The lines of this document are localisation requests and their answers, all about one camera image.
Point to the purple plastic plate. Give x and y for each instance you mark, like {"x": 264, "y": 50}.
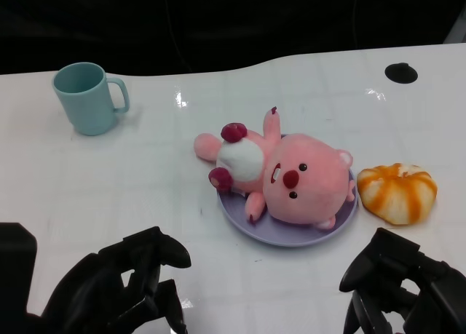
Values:
{"x": 284, "y": 235}

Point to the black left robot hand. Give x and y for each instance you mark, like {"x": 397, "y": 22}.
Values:
{"x": 98, "y": 290}

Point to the black round table grommet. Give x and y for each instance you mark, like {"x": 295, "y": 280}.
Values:
{"x": 400, "y": 72}

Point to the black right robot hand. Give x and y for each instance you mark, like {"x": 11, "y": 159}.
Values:
{"x": 418, "y": 290}

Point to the orange white bun toy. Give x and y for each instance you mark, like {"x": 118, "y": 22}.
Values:
{"x": 397, "y": 195}

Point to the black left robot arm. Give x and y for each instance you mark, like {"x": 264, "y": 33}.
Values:
{"x": 16, "y": 268}

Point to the teal plastic mug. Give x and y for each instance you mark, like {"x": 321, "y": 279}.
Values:
{"x": 87, "y": 105}

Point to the pink plush beaver doll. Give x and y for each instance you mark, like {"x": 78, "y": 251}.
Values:
{"x": 306, "y": 192}

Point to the black backdrop cloth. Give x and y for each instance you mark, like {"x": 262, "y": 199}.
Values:
{"x": 233, "y": 21}

